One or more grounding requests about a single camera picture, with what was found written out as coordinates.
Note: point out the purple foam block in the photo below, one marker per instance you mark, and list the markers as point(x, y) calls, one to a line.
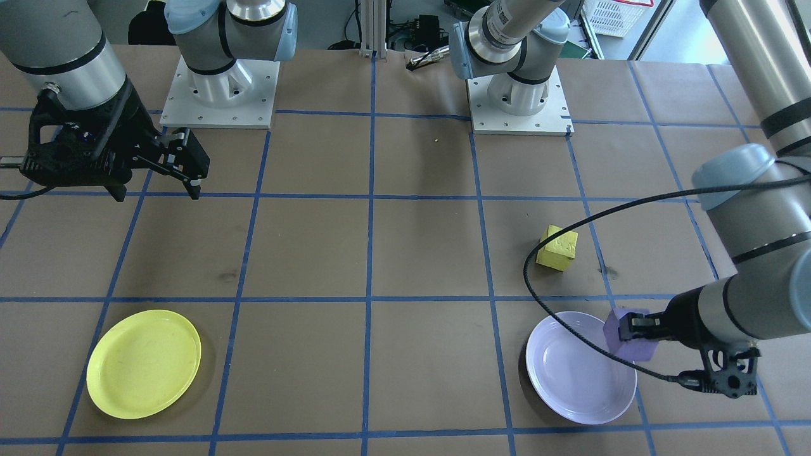
point(633, 351)

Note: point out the yellow foam block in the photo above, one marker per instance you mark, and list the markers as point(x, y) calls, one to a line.
point(557, 253)

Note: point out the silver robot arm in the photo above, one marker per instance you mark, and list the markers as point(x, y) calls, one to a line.
point(760, 304)
point(63, 38)

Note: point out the lavender round plate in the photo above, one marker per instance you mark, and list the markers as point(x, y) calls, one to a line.
point(576, 386)

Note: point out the black bag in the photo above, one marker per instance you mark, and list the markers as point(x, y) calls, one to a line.
point(151, 25)

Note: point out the yellow round plate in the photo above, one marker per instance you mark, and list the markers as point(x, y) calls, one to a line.
point(142, 364)

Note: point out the silver metal connector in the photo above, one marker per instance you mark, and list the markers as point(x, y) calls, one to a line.
point(429, 58)

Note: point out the black power box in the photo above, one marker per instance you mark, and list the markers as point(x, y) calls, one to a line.
point(427, 28)

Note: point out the green board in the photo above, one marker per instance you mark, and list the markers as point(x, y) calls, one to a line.
point(575, 49)

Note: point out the slanted aluminium bar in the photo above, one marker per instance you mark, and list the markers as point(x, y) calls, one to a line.
point(649, 28)

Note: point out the white plastic basket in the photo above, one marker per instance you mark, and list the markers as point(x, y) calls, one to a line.
point(614, 16)

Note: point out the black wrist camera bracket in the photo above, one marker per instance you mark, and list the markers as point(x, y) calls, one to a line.
point(95, 158)
point(735, 380)

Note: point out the white square base plate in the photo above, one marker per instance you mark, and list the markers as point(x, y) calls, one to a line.
point(253, 107)
point(551, 123)

